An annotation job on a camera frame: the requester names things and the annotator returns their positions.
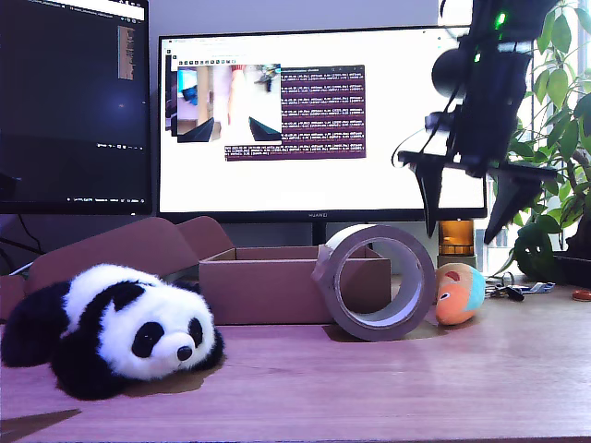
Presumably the orange and blue fish toy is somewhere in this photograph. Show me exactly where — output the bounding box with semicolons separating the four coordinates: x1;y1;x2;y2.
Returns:
434;262;487;327

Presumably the open brown cardboard box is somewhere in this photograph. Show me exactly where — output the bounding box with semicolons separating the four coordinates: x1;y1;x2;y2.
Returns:
0;215;392;327

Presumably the amber glass jar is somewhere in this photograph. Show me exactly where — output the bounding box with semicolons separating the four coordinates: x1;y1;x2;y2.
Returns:
437;219;477;271

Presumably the bunch of keys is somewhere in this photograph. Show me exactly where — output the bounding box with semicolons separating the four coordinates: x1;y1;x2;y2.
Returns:
484;271;555;302

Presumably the black plant tray pot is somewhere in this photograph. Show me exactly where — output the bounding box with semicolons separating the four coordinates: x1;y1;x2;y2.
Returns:
551;251;591;290

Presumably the Huawei computer monitor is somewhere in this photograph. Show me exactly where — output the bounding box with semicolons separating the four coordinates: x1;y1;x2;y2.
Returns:
157;25;488;248

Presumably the brown packing tape roll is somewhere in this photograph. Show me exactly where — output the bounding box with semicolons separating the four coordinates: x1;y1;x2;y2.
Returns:
311;223;437;342

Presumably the green potted plant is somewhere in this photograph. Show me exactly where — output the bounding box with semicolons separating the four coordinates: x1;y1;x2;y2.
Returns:
501;0;591;283

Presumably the black and white panda plush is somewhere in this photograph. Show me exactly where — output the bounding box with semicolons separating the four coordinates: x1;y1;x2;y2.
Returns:
0;263;226;401

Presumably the ASUS computer monitor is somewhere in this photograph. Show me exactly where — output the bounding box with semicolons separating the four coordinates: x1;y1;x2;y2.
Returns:
0;0;152;216

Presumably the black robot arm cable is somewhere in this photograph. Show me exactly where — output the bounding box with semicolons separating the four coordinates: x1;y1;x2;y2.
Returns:
391;81;463;168

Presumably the wrist camera box on bracket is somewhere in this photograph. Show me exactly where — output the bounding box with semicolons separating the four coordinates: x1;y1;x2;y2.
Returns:
423;112;458;135

